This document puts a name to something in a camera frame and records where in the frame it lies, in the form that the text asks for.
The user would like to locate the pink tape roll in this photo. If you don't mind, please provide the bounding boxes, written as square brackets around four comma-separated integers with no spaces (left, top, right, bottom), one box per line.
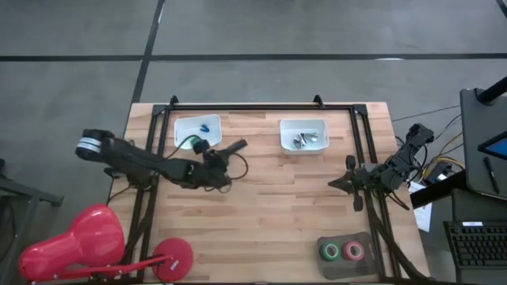
[341,241,366,262]

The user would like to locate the white plastic bin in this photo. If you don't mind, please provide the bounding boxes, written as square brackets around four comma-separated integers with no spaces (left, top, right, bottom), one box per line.
[279,118,330,156]
[173,113,223,151]

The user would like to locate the black box blue lights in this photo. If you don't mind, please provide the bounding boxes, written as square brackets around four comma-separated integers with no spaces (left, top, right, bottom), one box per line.
[426,161,453,184]

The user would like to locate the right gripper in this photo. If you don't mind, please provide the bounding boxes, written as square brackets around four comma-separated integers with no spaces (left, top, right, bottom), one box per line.
[327,154,383,213]

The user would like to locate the black metal table frame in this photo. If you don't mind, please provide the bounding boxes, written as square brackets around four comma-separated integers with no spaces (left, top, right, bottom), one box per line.
[118,101,435,285]

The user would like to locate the white paper sheet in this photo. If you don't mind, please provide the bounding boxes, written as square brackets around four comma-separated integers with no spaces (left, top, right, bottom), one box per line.
[407,180,433,234]

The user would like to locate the red stool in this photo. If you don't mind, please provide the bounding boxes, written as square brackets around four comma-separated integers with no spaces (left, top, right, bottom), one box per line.
[17,203,195,284]

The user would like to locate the grey stand platform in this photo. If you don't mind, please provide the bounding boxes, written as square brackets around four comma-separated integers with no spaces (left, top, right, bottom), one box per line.
[459,87,507,201]

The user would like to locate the dark grey metal stand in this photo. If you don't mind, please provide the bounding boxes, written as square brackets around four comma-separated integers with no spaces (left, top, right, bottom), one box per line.
[0,158,65,285]

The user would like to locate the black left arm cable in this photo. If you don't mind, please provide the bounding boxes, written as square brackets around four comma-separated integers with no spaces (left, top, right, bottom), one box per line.
[204,152,250,195]

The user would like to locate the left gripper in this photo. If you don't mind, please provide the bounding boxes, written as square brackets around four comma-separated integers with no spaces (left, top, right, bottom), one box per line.
[185,138,234,189]

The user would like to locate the black stand pole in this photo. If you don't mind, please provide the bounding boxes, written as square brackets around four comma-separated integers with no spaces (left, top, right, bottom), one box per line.
[475,74,507,105]

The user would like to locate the black pen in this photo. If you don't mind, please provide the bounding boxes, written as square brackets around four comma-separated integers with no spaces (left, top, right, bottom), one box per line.
[482,156,501,196]

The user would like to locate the yellow cable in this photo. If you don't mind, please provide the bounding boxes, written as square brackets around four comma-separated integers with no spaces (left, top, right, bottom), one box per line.
[420,132,465,180]

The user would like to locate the black keyboard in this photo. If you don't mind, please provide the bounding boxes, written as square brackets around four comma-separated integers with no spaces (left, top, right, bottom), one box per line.
[442,220,507,274]

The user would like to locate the green tape roll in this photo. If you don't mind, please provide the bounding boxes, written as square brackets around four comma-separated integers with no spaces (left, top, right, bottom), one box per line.
[319,241,342,263]

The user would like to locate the monitor with blue screen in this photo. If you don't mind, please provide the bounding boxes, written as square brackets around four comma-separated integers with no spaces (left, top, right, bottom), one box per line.
[477,132,507,160]

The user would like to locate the grey translucent plastic bin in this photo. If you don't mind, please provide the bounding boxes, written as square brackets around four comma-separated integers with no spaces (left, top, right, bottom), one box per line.
[315,230,379,281]

